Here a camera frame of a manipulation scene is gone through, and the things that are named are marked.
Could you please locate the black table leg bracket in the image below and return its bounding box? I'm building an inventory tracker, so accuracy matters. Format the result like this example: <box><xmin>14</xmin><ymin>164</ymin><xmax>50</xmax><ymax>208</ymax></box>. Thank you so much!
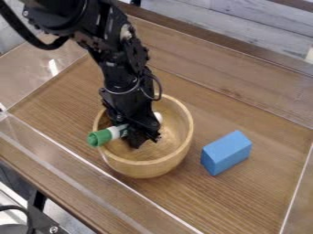
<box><xmin>27</xmin><ymin>190</ymin><xmax>70</xmax><ymax>234</ymax></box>

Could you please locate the green and white marker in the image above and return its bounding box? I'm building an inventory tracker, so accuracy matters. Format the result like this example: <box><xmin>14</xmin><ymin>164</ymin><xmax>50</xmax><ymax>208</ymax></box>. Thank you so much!
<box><xmin>87</xmin><ymin>122</ymin><xmax>135</xmax><ymax>147</ymax></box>

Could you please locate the black cable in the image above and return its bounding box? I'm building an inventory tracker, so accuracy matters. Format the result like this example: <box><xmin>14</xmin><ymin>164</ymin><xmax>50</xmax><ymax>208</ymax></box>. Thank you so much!
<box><xmin>0</xmin><ymin>204</ymin><xmax>45</xmax><ymax>234</ymax></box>

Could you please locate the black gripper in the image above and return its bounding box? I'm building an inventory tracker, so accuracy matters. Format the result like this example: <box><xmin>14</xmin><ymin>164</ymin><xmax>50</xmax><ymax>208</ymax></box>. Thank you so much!
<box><xmin>99</xmin><ymin>81</ymin><xmax>161</xmax><ymax>149</ymax></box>

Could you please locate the brown wooden bowl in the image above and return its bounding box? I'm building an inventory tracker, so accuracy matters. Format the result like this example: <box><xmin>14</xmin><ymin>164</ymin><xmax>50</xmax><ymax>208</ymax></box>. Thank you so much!
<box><xmin>98</xmin><ymin>94</ymin><xmax>194</xmax><ymax>178</ymax></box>

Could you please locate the clear acrylic tray wall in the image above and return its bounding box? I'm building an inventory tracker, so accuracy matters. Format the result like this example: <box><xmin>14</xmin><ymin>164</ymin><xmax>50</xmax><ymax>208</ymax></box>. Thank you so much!
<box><xmin>0</xmin><ymin>43</ymin><xmax>313</xmax><ymax>234</ymax></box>

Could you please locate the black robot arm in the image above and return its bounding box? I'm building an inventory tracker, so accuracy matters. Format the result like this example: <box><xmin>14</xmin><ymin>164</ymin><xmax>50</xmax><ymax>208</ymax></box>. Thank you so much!
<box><xmin>0</xmin><ymin>0</ymin><xmax>164</xmax><ymax>149</ymax></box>

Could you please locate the blue foam block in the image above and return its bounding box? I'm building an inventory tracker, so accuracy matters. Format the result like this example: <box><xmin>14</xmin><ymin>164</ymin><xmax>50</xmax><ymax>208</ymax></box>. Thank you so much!
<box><xmin>201</xmin><ymin>131</ymin><xmax>252</xmax><ymax>176</ymax></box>

